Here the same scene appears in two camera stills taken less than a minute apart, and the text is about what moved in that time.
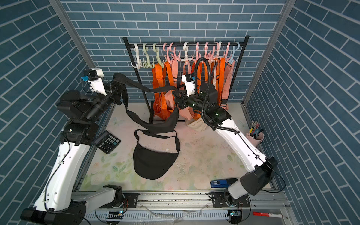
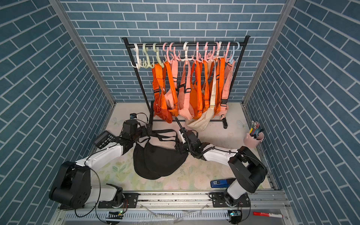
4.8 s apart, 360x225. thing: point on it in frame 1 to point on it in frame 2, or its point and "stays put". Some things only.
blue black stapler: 222,183 stays put
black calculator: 107,142 stays put
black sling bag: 162,125 to 164,160
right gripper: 183,101 to 180,146
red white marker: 268,214 stays put
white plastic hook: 138,64 stays put
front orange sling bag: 162,77 stays put
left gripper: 115,93 to 145,133
